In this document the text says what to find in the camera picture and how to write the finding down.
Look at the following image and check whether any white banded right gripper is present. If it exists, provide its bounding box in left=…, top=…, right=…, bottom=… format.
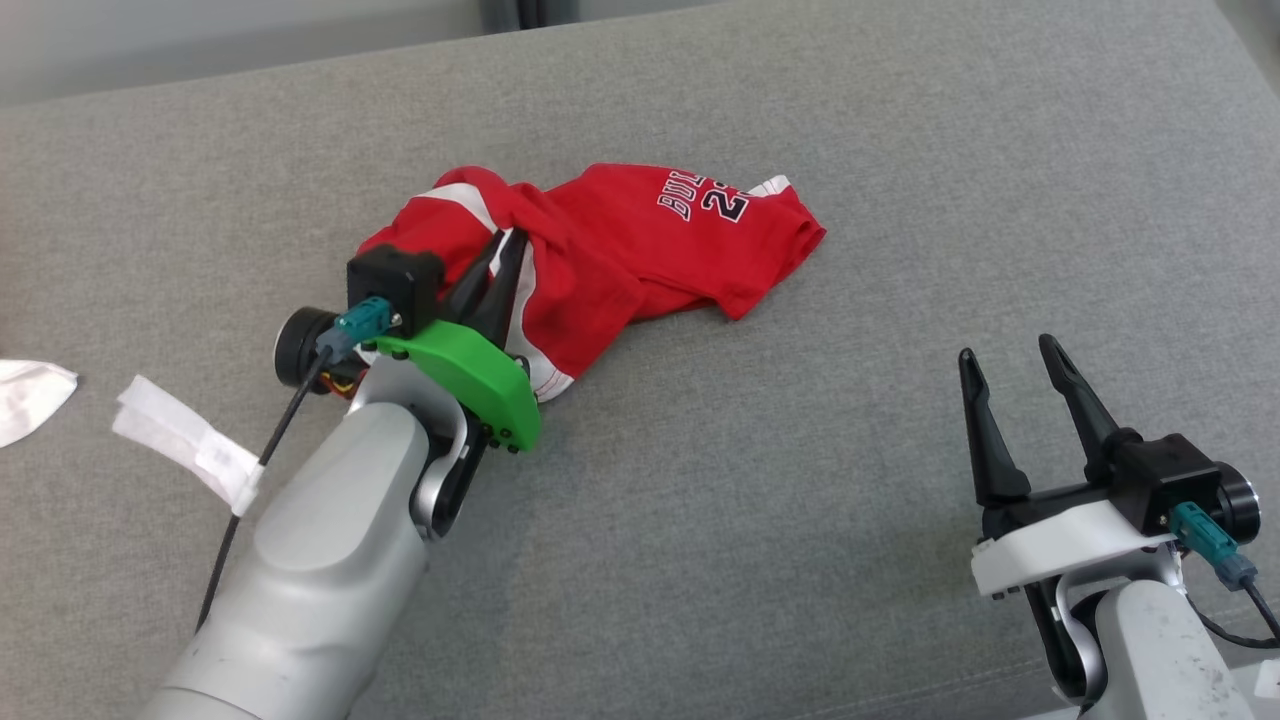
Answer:
left=958, top=334, right=1263, bottom=601

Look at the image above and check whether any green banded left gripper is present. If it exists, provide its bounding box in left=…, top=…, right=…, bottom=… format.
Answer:
left=275, top=227, right=544, bottom=454

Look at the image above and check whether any small red white-trimmed garment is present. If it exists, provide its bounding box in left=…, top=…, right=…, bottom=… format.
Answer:
left=357, top=163, right=827, bottom=403

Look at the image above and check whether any white cloth piece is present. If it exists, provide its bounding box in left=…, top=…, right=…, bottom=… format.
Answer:
left=0, top=360, right=79, bottom=448

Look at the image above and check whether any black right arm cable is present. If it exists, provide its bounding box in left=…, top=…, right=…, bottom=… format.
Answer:
left=1170, top=503, right=1280, bottom=651

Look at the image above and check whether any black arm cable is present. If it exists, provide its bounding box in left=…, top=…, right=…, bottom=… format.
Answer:
left=1170, top=503, right=1280, bottom=651
left=195, top=297, right=393, bottom=633

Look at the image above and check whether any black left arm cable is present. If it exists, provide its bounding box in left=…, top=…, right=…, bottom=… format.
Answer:
left=195, top=297, right=393, bottom=633

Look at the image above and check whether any dark grey vertical frame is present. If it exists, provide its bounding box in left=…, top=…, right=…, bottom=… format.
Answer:
left=478, top=0, right=589, bottom=33

